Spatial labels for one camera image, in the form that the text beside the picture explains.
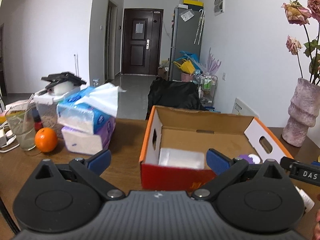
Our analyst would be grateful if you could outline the yellow bag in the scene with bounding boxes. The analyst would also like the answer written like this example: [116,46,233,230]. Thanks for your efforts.
[173,59,195,75]

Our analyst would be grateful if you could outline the drinking glass with straw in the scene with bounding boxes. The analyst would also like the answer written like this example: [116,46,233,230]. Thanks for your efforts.
[5,94,36,151]

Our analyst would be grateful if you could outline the white spray bottle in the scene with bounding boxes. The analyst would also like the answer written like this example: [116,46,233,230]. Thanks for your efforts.
[295,186,315,213]

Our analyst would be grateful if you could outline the black device on jar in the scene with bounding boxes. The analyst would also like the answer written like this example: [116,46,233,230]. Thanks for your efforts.
[41,72,87,87]

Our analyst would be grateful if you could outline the grey refrigerator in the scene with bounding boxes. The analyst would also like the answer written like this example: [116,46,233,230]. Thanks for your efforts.
[169,6,201,81]

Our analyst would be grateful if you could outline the clear lidded storage jar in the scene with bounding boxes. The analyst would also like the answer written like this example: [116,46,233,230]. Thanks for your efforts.
[33,81,80,138]

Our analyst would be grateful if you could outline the dark brown entrance door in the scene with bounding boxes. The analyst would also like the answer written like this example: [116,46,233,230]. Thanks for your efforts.
[121,8,163,75]

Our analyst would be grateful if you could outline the person's right hand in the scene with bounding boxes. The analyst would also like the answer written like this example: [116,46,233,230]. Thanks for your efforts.
[312,210,320,240]

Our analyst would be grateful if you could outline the dried pink roses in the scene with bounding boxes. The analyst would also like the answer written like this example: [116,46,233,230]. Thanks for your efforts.
[281,0,319,85]

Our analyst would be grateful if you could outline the orange fruit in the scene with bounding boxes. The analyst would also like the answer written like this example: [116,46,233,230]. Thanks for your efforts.
[35,127,58,153]

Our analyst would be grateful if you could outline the white wall panel box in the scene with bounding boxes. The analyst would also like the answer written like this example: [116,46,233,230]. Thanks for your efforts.
[214,0,225,16]

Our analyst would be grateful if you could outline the clear plastic container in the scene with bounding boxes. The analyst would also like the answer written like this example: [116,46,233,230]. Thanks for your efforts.
[158,148,205,170]

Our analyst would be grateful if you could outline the purple tissue pack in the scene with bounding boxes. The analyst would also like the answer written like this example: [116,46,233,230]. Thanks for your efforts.
[61,117,116,155]

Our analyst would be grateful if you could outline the red orange cardboard box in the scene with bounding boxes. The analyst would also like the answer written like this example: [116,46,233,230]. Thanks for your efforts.
[139,106,292,191]

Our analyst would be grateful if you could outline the metal utility cart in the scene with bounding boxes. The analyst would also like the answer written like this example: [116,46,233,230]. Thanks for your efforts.
[199,75,218,107]

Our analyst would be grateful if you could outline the blue tissue pack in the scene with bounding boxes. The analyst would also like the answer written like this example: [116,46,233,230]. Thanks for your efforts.
[56,83,126,134]

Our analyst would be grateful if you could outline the purple textured vase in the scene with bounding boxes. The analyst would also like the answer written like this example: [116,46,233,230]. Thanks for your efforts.
[281,77,319,147]

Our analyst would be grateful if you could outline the black bag on chair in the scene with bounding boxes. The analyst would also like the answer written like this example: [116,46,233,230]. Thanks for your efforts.
[145,77,205,120]

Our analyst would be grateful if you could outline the purple white round object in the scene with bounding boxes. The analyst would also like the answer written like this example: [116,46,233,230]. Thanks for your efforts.
[239,153,261,164]

